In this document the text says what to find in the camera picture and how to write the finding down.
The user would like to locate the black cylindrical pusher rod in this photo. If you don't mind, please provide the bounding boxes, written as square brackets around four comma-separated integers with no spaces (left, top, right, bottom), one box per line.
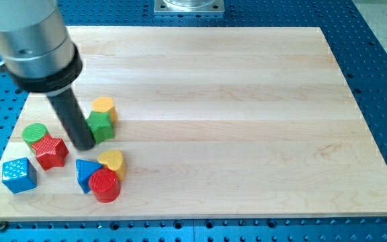
[46,87,95,151]

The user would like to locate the green star block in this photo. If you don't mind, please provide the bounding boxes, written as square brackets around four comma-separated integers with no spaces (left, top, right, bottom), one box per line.
[86,111,115,144]

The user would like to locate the yellow hexagon block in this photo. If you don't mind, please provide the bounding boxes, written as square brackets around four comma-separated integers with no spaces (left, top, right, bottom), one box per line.
[91,96,118,123]

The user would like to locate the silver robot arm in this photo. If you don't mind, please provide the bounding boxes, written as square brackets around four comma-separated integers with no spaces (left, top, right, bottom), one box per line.
[0,0,95,151]

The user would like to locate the blue triangle block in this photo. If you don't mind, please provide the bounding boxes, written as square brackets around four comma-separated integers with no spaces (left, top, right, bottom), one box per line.
[75,159,103,194]

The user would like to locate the red star block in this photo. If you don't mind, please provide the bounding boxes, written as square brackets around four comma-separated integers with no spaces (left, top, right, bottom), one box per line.
[32,134,69,171]

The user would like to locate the green cylinder block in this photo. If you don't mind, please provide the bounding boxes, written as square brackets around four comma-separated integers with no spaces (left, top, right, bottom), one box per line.
[21,123,48,148]

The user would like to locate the yellow heart block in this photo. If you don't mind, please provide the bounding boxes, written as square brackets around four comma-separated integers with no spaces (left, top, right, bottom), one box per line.
[97,150,127,181]

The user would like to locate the red cylinder block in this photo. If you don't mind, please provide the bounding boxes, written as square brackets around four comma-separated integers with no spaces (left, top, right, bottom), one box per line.
[88,168,120,203]

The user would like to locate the blue cube block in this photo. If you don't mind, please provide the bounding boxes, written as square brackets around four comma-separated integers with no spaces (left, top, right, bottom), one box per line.
[1,157,38,194]

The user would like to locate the light wooden board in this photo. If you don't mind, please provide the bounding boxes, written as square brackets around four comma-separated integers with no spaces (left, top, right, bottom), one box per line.
[0,26,387,221]

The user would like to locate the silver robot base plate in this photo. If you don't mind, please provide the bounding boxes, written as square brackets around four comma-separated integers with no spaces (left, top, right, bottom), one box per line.
[154,0,225,13]

